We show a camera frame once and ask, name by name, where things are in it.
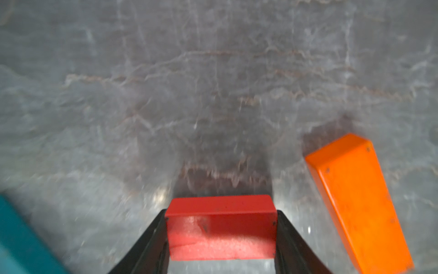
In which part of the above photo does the red small block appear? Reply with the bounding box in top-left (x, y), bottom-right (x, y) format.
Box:
top-left (165, 195), bottom-right (278, 261)

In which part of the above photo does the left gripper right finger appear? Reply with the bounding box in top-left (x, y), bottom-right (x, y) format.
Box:
top-left (274, 210), bottom-right (332, 274)

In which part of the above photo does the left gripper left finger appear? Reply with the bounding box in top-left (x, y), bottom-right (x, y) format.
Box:
top-left (109, 210), bottom-right (169, 274)

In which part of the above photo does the orange block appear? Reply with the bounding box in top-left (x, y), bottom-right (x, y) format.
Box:
top-left (305, 134), bottom-right (415, 274)

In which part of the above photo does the teal block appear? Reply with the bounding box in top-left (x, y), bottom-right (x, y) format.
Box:
top-left (1, 194), bottom-right (68, 274)

